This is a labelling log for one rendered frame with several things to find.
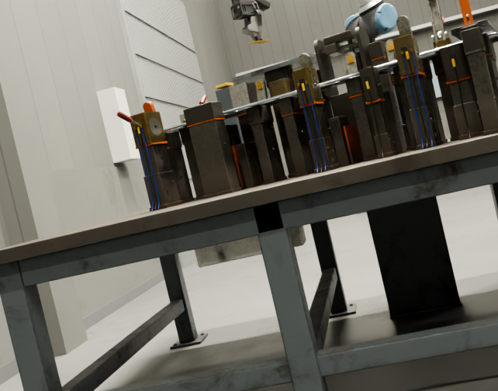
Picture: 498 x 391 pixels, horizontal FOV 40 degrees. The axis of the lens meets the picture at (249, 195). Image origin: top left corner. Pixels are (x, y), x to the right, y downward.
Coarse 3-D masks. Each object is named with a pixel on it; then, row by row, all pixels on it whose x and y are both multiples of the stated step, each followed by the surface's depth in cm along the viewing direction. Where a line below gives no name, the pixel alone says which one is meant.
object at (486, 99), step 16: (464, 32) 182; (480, 32) 180; (464, 48) 182; (480, 48) 180; (480, 64) 181; (480, 80) 182; (480, 96) 182; (480, 112) 183; (496, 112) 181; (496, 128) 182
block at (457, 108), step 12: (444, 48) 201; (456, 48) 199; (444, 60) 201; (456, 60) 199; (468, 60) 204; (444, 72) 202; (456, 72) 200; (468, 72) 199; (456, 84) 201; (468, 84) 200; (456, 96) 202; (468, 96) 200; (456, 108) 202; (468, 108) 200; (456, 120) 202; (468, 120) 201; (480, 120) 203; (468, 132) 201; (480, 132) 199
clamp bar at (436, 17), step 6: (432, 0) 235; (432, 6) 238; (438, 6) 236; (432, 12) 238; (438, 12) 236; (432, 18) 237; (438, 18) 237; (432, 24) 237; (438, 24) 237; (438, 30) 237; (444, 36) 235
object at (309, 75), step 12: (300, 72) 222; (312, 72) 224; (300, 84) 222; (312, 84) 222; (300, 96) 223; (312, 96) 221; (300, 108) 224; (312, 108) 221; (312, 120) 222; (324, 120) 228; (312, 132) 224; (324, 132) 225; (312, 144) 224; (324, 144) 222; (324, 156) 222; (324, 168) 223
